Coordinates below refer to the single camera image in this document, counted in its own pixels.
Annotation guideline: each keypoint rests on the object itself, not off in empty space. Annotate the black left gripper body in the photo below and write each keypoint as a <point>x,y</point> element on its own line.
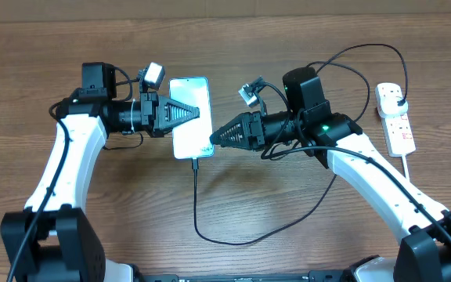
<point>149,113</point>

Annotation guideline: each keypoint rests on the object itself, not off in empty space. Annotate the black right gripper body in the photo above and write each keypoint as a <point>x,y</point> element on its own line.
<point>257,121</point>

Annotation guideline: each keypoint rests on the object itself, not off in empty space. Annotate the blue Galaxy smartphone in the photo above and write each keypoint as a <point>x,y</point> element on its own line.
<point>192,138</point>

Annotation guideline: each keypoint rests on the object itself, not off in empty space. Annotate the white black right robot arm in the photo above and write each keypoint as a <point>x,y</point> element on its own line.
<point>421,225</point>

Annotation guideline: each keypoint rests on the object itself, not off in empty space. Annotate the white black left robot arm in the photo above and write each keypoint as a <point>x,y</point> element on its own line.
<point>51,239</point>

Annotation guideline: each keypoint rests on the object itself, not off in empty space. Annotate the white charger plug adapter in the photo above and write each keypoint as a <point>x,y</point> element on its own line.
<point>390,107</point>

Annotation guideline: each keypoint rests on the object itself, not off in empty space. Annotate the white power strip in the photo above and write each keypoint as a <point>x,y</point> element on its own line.
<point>397,130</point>

